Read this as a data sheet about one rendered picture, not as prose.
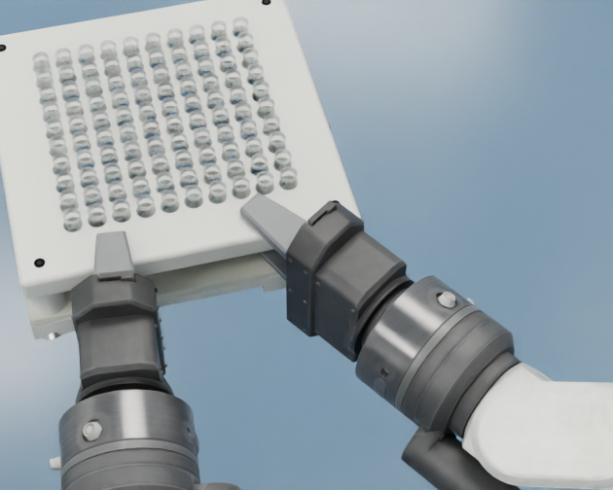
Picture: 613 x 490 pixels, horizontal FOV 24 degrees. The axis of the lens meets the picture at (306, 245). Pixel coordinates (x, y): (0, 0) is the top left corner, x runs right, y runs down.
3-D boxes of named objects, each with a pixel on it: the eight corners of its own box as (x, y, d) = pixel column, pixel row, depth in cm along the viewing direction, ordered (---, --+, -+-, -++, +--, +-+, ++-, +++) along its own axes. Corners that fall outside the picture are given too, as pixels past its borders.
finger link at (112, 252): (134, 234, 100) (140, 309, 97) (89, 239, 100) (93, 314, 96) (132, 222, 99) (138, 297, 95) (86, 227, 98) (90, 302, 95)
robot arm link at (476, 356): (463, 301, 91) (607, 408, 87) (499, 318, 101) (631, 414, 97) (361, 441, 92) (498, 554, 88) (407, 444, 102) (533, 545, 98)
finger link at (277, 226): (264, 192, 102) (328, 241, 100) (234, 219, 101) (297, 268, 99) (264, 179, 101) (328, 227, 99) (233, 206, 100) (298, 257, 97)
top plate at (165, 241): (-19, 54, 113) (-22, 36, 111) (280, 3, 117) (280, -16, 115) (23, 301, 99) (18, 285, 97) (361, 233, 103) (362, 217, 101)
